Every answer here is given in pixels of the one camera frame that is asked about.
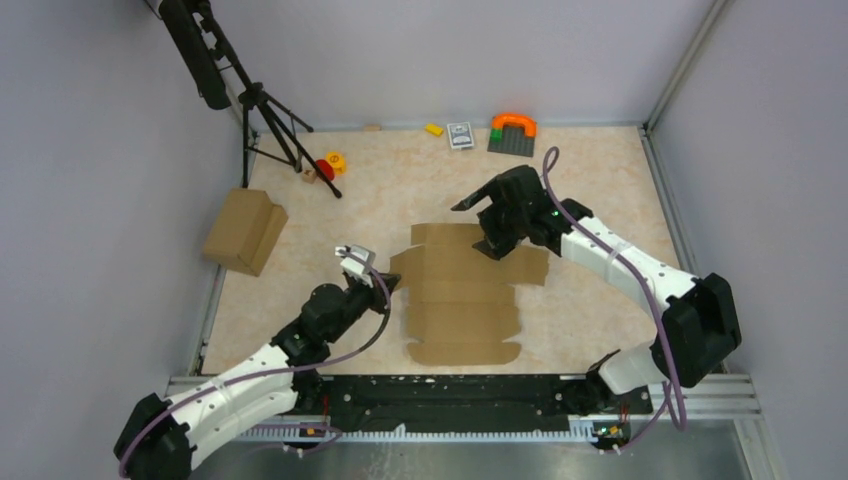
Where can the black camera tripod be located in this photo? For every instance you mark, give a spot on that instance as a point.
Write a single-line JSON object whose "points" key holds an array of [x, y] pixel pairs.
{"points": [[207, 53]]}

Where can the aluminium frame rail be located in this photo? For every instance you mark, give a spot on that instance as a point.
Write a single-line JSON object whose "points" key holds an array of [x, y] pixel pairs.
{"points": [[725, 439]]}

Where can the playing card deck box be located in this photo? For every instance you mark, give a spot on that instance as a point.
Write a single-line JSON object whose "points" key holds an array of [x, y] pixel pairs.
{"points": [[460, 136]]}

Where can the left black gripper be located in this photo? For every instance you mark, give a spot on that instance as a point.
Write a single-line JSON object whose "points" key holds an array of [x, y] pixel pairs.
{"points": [[379, 292]]}

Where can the grey building baseplate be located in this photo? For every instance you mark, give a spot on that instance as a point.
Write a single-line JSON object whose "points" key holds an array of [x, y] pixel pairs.
{"points": [[513, 143]]}

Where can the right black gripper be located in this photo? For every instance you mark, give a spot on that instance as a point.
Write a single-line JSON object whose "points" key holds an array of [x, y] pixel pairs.
{"points": [[496, 244]]}

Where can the folded brown cardboard box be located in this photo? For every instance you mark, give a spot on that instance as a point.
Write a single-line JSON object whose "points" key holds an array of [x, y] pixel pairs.
{"points": [[245, 231]]}

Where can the small wooden cube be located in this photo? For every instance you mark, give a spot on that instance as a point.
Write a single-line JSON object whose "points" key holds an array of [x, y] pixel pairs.
{"points": [[309, 176]]}

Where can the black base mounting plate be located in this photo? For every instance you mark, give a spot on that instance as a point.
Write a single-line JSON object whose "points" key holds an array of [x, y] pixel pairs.
{"points": [[474, 404]]}

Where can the red round toy disc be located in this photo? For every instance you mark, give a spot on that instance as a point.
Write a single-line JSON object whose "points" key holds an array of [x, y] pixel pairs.
{"points": [[326, 169]]}

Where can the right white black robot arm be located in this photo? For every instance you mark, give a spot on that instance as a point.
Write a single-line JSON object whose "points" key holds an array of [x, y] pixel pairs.
{"points": [[696, 320]]}

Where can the orange arch block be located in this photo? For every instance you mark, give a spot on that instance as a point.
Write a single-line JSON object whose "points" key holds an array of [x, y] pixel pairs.
{"points": [[511, 119]]}

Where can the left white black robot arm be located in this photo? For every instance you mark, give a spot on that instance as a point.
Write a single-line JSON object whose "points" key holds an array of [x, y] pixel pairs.
{"points": [[169, 437]]}

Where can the yellow round toy disc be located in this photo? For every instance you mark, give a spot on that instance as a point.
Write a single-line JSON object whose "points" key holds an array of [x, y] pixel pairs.
{"points": [[337, 161]]}

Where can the brown cardboard box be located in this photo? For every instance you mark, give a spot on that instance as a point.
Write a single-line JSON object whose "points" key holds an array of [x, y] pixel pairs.
{"points": [[461, 309], [245, 231]]}

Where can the yellow small block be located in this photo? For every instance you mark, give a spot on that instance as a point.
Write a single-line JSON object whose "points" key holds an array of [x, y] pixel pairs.
{"points": [[434, 129]]}

